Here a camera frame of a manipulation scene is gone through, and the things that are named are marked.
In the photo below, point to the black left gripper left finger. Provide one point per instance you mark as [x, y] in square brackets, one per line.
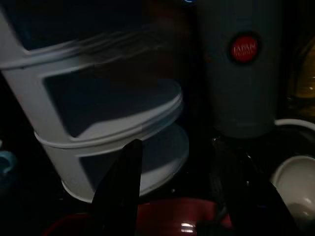
[118, 191]

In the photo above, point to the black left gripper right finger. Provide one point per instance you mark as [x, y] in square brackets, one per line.
[241, 191]

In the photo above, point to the white ceramic bowl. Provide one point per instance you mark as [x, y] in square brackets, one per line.
[295, 182]

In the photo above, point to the dark red pot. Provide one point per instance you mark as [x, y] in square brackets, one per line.
[172, 216]

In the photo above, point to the white round dish rim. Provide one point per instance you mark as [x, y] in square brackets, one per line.
[295, 122]

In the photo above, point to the white tiered plastic rack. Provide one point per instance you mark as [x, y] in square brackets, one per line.
[56, 127]

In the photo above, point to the grey thermos with red logo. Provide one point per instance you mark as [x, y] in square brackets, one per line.
[241, 93]

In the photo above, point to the teal cup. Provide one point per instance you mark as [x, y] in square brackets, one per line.
[6, 162]

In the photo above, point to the yellow cooking oil bottle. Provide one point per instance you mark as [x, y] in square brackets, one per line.
[304, 81]

